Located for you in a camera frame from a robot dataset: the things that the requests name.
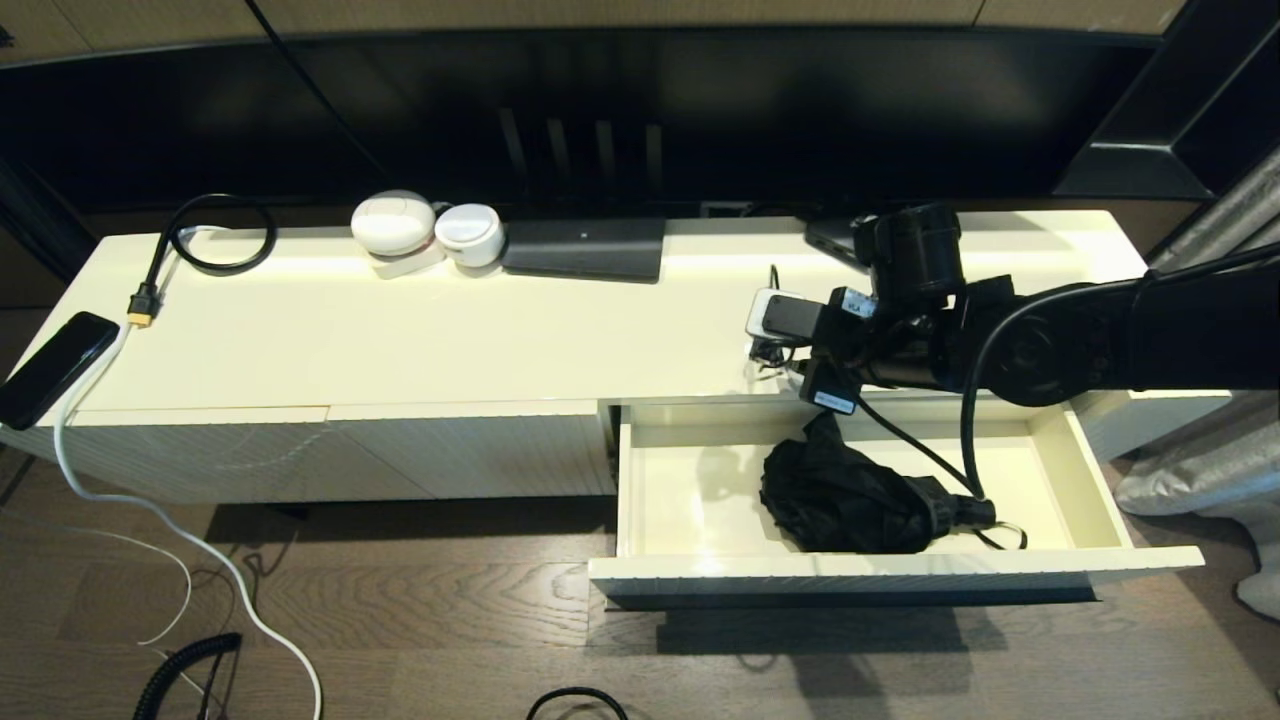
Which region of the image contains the thin black USB cable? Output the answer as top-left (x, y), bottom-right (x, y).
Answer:
top-left (745, 263), bottom-right (806, 386)

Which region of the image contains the black umbrella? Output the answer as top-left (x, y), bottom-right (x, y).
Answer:
top-left (760, 412), bottom-right (1028, 554)

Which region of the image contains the white ribbed drawer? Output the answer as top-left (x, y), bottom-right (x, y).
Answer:
top-left (588, 393), bottom-right (1206, 611)

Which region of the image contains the thin black metal rod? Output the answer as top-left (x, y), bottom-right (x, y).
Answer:
top-left (605, 585), bottom-right (1101, 611)

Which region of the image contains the white TV cabinet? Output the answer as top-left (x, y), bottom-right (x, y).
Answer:
top-left (0, 208), bottom-right (1231, 506)

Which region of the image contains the beige card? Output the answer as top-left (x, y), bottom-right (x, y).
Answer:
top-left (370, 248), bottom-right (448, 281)

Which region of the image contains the small black box with label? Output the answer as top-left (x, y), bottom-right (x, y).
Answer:
top-left (805, 212), bottom-right (861, 266)

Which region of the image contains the flat black router box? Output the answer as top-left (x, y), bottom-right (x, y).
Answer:
top-left (501, 218), bottom-right (667, 285)

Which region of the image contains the black television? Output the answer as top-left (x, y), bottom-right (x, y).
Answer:
top-left (285, 30), bottom-right (1166, 223)

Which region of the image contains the small white round device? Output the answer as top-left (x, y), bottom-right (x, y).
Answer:
top-left (435, 203), bottom-right (506, 268)

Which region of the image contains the large white round device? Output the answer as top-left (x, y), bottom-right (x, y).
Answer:
top-left (351, 190), bottom-right (438, 258)

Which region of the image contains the grey curtain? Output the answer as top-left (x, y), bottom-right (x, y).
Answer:
top-left (1115, 140), bottom-right (1280, 601)

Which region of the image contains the white rounded object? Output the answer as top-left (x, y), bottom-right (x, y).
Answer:
top-left (1237, 560), bottom-right (1280, 621)

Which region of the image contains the black smartphone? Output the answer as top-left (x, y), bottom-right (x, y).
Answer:
top-left (0, 312), bottom-right (122, 432)

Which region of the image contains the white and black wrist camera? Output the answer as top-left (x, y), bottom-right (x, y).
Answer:
top-left (745, 288), bottom-right (826, 346)

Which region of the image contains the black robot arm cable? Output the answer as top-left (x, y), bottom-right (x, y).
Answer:
top-left (855, 285), bottom-right (1101, 501)

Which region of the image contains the black wall shelf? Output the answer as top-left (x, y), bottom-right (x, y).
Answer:
top-left (1050, 0), bottom-right (1280, 201)

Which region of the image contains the black cable loop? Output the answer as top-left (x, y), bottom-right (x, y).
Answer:
top-left (526, 686), bottom-right (629, 720)

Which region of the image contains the black cable with yellow plug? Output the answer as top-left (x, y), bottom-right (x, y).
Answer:
top-left (128, 195), bottom-right (280, 329)

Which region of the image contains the thin white cable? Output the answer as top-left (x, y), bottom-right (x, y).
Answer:
top-left (0, 505), bottom-right (193, 647)

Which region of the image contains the black coiled cable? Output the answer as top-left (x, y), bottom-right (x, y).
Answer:
top-left (133, 632), bottom-right (244, 720)

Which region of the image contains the thick white cable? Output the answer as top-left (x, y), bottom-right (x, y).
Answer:
top-left (55, 225), bottom-right (324, 720)

